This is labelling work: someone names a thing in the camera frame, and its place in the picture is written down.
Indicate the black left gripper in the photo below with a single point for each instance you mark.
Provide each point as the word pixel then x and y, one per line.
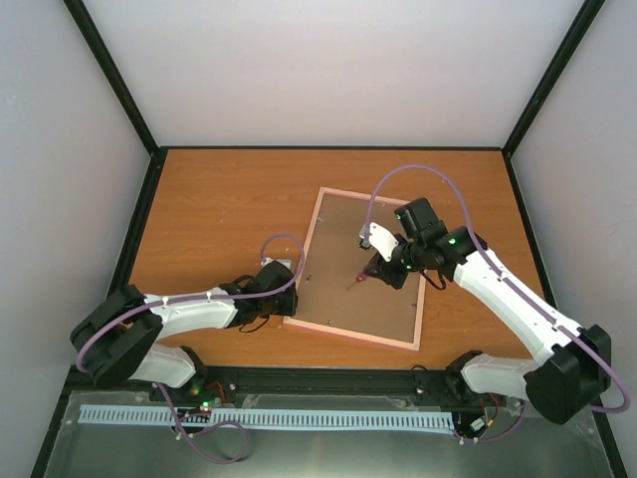
pixel 290 308

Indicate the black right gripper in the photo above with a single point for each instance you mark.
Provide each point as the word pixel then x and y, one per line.
pixel 395 280

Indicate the red blue screwdriver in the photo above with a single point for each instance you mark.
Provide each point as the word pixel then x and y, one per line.
pixel 359 279

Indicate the pink wooden photo frame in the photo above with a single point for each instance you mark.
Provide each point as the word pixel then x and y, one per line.
pixel 330 301

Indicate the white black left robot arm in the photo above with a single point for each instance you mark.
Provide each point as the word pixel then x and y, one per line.
pixel 119 340

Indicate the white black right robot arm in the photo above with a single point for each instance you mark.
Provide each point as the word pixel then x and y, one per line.
pixel 462 257

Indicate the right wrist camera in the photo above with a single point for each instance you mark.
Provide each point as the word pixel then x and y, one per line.
pixel 378 238

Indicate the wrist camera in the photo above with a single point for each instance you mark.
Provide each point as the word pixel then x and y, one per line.
pixel 378 238
pixel 277 265

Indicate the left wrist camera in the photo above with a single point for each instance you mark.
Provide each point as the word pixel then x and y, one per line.
pixel 277 265

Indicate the light blue cable duct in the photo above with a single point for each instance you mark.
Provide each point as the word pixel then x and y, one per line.
pixel 273 419

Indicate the black enclosure frame post right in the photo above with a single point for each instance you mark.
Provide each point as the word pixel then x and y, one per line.
pixel 573 37

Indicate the black enclosure frame post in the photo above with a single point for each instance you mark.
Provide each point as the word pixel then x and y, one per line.
pixel 573 37
pixel 90 32

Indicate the black enclosure frame post left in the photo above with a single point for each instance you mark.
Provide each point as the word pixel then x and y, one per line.
pixel 90 32

